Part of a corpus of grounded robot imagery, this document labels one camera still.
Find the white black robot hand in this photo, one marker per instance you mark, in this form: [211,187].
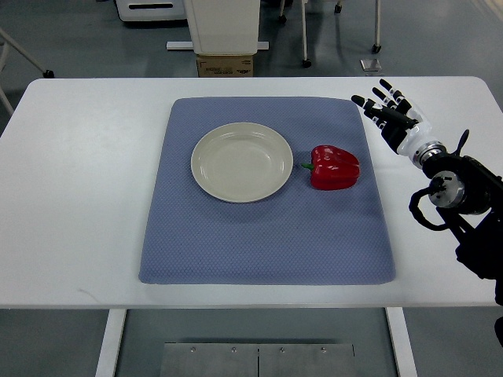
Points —
[399,123]

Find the red bell pepper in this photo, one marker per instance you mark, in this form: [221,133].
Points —
[332,168]

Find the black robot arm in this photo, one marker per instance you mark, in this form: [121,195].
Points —
[465,198]

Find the cream round plate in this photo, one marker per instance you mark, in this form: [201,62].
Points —
[241,162]

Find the metal floor plate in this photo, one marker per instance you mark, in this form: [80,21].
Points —
[263,359]

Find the small grey floor tile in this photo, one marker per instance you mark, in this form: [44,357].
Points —
[370,65]

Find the right white table leg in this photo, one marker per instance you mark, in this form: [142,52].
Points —
[402,349]

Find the white table leg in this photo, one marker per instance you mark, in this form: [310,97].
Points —
[111,343]
[402,349]

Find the cardboard box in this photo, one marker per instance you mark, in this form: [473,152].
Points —
[224,66]

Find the white cabinet with slot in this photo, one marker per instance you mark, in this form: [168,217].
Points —
[150,10]

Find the left white table leg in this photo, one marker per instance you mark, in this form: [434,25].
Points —
[111,343]

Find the white rolling chair frame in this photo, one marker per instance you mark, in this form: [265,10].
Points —
[302,30]

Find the white pedestal column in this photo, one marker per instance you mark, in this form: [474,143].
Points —
[222,28]

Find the white frame with caster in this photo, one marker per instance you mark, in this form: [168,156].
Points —
[13,52]

